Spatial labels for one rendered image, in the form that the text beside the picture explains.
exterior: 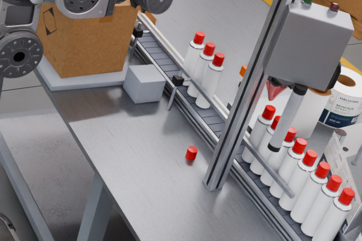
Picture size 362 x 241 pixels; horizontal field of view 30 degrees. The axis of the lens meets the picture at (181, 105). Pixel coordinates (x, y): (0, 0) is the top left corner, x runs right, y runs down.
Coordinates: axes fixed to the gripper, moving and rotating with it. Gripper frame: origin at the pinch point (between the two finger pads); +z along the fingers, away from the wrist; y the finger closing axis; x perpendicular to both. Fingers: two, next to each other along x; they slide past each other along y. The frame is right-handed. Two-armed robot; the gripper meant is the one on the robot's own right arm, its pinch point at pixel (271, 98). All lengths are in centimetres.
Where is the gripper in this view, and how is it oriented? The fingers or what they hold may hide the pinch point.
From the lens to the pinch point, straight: 214.2
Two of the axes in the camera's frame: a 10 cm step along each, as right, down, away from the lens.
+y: -4.9, -5.9, 6.3
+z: -2.4, 8.0, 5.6
